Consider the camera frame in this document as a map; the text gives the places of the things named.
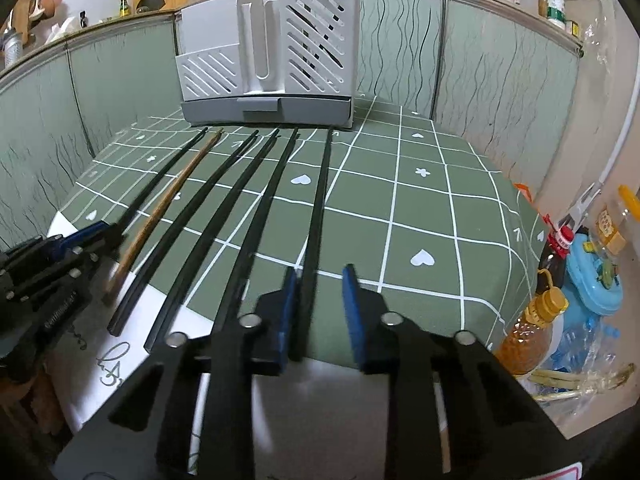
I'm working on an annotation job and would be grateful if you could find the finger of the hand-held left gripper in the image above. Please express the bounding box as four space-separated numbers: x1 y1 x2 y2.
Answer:
0 250 101 306
0 221 123 261

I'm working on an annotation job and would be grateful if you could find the green checked tablecloth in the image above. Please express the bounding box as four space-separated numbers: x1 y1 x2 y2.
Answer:
47 94 548 480

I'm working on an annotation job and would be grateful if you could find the wooden chopstick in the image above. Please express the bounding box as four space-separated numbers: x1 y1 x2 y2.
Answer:
102 127 225 305

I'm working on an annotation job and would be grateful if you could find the yellow lid clear jar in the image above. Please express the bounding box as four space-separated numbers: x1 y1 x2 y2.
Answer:
595 185 640 256

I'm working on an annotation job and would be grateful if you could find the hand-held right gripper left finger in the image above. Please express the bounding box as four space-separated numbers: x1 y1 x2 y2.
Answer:
52 266 303 480

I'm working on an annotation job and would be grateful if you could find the yellow cap oil bottle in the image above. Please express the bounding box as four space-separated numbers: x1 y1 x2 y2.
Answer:
495 286 571 378

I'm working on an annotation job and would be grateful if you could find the white plastic utensil holder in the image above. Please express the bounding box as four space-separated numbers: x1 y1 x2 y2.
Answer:
175 0 361 131

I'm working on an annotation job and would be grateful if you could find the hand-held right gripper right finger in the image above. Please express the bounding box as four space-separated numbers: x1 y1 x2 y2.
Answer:
341 262 583 480

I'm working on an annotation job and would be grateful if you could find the clear plastic packet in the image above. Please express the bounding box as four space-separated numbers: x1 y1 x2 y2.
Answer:
530 365 636 401

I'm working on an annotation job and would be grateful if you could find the white plastic bag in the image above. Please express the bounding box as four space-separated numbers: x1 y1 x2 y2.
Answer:
47 17 83 43

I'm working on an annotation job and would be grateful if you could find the blue plastic container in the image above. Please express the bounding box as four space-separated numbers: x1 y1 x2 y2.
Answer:
565 232 626 318

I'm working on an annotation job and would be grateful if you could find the clear plastic water bottle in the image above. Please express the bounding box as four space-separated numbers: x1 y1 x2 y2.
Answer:
547 315 621 376

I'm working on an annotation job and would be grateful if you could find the metal canister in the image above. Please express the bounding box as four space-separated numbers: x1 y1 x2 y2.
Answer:
2 30 23 68

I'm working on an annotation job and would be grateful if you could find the red cap soy sauce bottle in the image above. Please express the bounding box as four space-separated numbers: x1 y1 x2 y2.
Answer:
537 225 576 296

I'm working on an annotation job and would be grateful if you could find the white wall pipe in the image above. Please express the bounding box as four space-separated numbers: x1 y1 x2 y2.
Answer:
560 77 640 231

